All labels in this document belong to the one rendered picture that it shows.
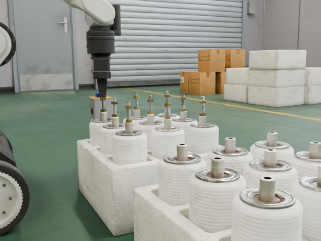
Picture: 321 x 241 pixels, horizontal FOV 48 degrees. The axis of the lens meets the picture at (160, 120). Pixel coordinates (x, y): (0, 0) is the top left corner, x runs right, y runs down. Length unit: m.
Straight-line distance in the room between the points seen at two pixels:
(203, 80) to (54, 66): 2.56
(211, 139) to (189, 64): 5.95
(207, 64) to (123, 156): 4.01
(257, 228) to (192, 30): 6.61
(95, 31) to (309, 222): 0.82
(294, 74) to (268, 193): 3.27
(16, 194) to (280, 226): 0.72
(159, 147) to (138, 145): 0.08
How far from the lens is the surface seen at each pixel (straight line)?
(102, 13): 1.14
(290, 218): 0.51
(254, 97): 3.79
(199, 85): 4.77
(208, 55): 4.87
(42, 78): 6.08
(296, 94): 3.80
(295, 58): 3.75
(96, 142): 1.18
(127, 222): 0.97
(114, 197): 0.93
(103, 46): 1.15
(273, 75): 3.61
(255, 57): 3.78
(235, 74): 4.06
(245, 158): 0.75
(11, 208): 1.05
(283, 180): 0.66
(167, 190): 0.70
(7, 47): 1.17
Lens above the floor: 0.44
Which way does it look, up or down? 9 degrees down
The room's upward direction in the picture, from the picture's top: 1 degrees counter-clockwise
